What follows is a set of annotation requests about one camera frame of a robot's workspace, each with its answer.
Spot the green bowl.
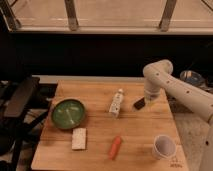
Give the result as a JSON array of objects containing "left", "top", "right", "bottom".
[{"left": 51, "top": 99, "right": 86, "bottom": 130}]

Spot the white ceramic cup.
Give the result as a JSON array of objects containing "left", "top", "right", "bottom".
[{"left": 152, "top": 135, "right": 177, "bottom": 160}]

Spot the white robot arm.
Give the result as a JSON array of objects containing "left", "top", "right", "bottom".
[{"left": 143, "top": 59, "right": 213, "bottom": 171}]

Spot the white sponge block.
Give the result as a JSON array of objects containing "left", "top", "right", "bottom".
[{"left": 72, "top": 128, "right": 86, "bottom": 150}]

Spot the orange carrot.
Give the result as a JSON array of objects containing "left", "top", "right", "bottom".
[{"left": 108, "top": 136, "right": 122, "bottom": 160}]

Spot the black eraser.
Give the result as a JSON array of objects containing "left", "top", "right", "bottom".
[{"left": 134, "top": 98, "right": 145, "bottom": 110}]

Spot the white plastic bottle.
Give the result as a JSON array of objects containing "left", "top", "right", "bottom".
[{"left": 109, "top": 89, "right": 124, "bottom": 117}]

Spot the blue round dish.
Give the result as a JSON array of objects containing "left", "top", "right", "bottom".
[{"left": 180, "top": 70, "right": 204, "bottom": 86}]

